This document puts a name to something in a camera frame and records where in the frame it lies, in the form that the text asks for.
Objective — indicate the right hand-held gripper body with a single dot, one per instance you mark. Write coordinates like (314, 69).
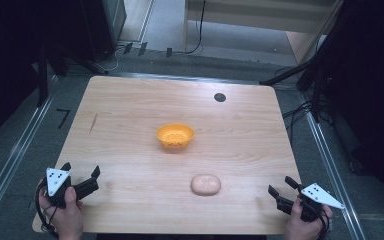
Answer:
(316, 196)

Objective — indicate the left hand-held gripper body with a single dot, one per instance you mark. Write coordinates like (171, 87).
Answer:
(57, 181)

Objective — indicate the pale round bread bun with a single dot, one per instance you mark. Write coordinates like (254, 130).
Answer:
(205, 184)

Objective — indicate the orange plastic bowl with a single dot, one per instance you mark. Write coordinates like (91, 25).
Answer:
(175, 135)

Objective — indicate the person's right hand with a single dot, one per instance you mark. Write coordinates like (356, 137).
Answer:
(301, 226)

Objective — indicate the person's left hand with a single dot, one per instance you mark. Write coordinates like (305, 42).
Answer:
(66, 218)

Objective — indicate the black metal stand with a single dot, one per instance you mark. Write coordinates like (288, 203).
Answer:
(313, 80)
(42, 76)

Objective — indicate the black round table grommet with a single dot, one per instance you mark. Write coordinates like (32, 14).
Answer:
(219, 97)

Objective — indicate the small black floor tape strip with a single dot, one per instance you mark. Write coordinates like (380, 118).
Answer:
(128, 48)
(142, 49)
(169, 52)

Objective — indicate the dark cabinet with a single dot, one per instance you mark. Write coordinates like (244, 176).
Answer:
(105, 26)

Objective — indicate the silver floor rail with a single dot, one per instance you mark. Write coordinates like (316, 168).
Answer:
(11, 160)
(330, 166)

